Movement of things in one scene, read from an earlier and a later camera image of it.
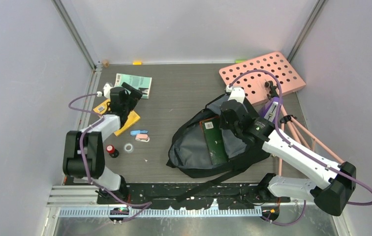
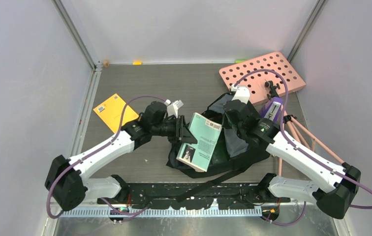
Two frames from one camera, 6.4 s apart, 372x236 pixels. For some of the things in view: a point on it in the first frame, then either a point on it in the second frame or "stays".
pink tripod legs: [300, 138] stays
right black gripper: [223, 125] stays
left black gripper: [133, 99] -> [184, 135]
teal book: [142, 83] -> [197, 156]
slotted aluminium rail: [163, 212] stays
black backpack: [200, 148] stays
